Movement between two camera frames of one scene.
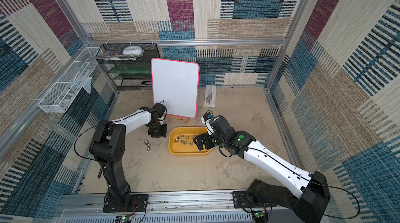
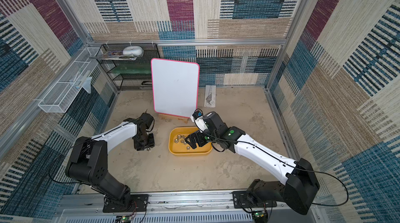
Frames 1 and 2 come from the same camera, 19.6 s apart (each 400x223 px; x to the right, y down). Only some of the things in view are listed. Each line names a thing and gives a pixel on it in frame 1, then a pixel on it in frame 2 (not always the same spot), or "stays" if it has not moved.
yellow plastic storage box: [181, 140] stays
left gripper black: [164, 133] → [151, 143]
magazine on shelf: [117, 55] stays
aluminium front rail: [193, 207] stays
